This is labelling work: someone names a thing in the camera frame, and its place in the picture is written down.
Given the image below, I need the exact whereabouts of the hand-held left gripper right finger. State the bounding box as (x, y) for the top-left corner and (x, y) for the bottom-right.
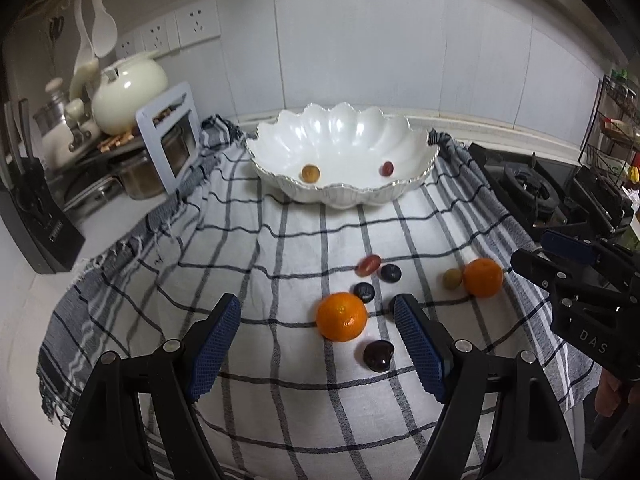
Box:
(392, 293), (583, 480)

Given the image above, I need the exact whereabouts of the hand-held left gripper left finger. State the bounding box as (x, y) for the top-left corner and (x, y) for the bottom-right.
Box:
(56, 293), (242, 480)

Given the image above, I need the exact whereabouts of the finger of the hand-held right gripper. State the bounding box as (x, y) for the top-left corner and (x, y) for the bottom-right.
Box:
(540, 230), (640, 286)
(510, 248), (640, 321)

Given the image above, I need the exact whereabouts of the dark red cherry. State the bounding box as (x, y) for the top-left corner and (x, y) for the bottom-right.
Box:
(362, 339), (394, 373)

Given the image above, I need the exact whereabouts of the orange mandarin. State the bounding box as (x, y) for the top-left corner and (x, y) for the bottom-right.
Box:
(316, 291), (369, 343)
(462, 258), (504, 299)

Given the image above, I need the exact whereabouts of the white scalloped bowl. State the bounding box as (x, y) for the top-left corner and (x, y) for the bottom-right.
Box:
(245, 101), (442, 209)

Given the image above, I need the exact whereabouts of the person's right hand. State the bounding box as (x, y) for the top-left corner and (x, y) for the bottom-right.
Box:
(595, 374), (623, 418)

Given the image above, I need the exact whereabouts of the black gas stove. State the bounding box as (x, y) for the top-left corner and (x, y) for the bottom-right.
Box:
(467, 142), (636, 241)

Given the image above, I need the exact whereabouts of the checked white cloth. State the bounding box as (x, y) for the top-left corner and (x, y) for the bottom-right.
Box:
(36, 114), (603, 480)

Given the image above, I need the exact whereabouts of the steel pot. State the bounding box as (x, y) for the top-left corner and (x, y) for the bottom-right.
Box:
(107, 125), (198, 201)

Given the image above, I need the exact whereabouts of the black knife block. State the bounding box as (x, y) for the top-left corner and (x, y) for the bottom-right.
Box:
(0, 100), (86, 275)

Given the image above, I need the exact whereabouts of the wooden trivet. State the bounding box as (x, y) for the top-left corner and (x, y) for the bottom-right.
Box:
(97, 132), (133, 153)

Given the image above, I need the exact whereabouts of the cream ceramic pot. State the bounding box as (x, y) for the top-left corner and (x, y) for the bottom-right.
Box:
(91, 51), (169, 136)

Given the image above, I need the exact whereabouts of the steel lidded kettle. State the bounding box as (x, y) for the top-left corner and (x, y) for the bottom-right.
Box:
(32, 77), (71, 136)

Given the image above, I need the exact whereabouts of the white plastic ladle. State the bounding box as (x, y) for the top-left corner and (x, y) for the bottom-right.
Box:
(70, 0), (101, 101)

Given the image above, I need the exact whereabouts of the white plastic spoon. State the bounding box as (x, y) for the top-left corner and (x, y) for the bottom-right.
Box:
(90, 0), (119, 58)

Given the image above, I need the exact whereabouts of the black wire rack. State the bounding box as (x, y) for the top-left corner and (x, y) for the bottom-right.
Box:
(579, 74), (640, 171)

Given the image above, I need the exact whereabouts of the white frame rack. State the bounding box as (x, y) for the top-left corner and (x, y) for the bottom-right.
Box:
(136, 82), (202, 193)

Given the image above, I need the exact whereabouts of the white wall socket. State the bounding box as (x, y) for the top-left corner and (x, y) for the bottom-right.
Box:
(175, 0), (222, 46)
(141, 15), (180, 53)
(116, 35), (146, 61)

